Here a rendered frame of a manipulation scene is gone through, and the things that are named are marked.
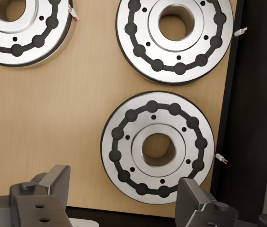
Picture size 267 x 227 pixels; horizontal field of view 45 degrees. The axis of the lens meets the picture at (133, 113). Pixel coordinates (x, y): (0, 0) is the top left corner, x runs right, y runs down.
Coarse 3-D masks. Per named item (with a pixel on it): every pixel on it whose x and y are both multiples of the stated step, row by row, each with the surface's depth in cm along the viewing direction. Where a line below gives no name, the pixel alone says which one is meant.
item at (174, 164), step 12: (144, 132) 28; (156, 132) 28; (168, 132) 28; (132, 144) 28; (180, 144) 28; (132, 156) 28; (180, 156) 28; (144, 168) 28; (156, 168) 28; (168, 168) 28
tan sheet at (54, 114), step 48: (96, 0) 31; (96, 48) 31; (0, 96) 31; (48, 96) 31; (96, 96) 31; (192, 96) 32; (0, 144) 32; (48, 144) 32; (96, 144) 32; (144, 144) 32; (0, 192) 32; (96, 192) 32
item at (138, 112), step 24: (144, 96) 28; (168, 96) 28; (120, 120) 28; (144, 120) 28; (168, 120) 28; (192, 120) 29; (120, 144) 29; (192, 144) 29; (120, 168) 29; (192, 168) 29; (144, 192) 29; (168, 192) 29
